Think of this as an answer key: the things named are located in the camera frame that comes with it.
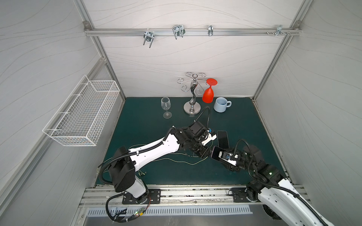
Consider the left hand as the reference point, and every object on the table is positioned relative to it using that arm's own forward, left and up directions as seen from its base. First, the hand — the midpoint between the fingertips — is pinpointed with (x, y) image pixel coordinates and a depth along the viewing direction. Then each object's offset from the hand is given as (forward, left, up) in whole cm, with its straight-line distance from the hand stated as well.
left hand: (208, 156), depth 71 cm
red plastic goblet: (+44, -4, +3) cm, 44 cm away
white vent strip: (-22, +14, -17) cm, 31 cm away
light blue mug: (+47, -16, -11) cm, 51 cm away
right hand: (+4, -11, -5) cm, 13 cm away
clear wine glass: (+39, +26, -2) cm, 47 cm away
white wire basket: (+10, +64, +15) cm, 66 cm away
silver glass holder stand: (+45, +7, -13) cm, 48 cm away
